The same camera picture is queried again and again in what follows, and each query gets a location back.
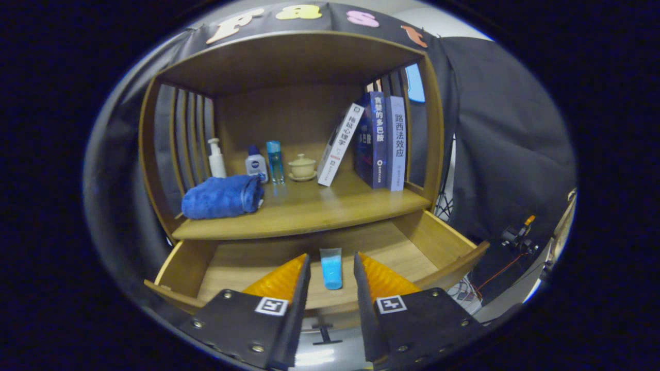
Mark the black clamp with orange tip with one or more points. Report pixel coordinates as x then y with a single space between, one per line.
515 237

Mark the dark blue book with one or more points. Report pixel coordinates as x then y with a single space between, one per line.
376 139

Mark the white bottle with blue cap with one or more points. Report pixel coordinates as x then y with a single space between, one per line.
256 166

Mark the white book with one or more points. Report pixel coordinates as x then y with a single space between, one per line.
340 144

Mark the black tripod stand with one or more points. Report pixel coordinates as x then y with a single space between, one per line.
444 203

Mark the wooden countertop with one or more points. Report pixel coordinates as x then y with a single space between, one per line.
309 206

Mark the blue cosmetic tube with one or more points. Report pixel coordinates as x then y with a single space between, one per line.
331 270

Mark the wooden drawer with black knob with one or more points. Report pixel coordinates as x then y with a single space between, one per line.
247 257

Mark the clear blue bottle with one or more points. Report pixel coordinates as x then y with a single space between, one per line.
275 162

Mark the blue folded towel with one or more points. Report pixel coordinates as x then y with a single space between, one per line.
221 196

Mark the pale lavender book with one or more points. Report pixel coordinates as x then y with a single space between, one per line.
396 144

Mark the wooden cabinet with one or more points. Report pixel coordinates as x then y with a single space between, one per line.
289 62

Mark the beige lidded teacup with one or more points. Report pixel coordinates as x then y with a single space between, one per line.
302 167

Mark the white pump bottle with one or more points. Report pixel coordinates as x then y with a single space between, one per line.
216 162

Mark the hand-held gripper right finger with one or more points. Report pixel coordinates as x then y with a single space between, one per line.
363 319

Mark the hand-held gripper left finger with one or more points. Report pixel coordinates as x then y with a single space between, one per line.
296 319

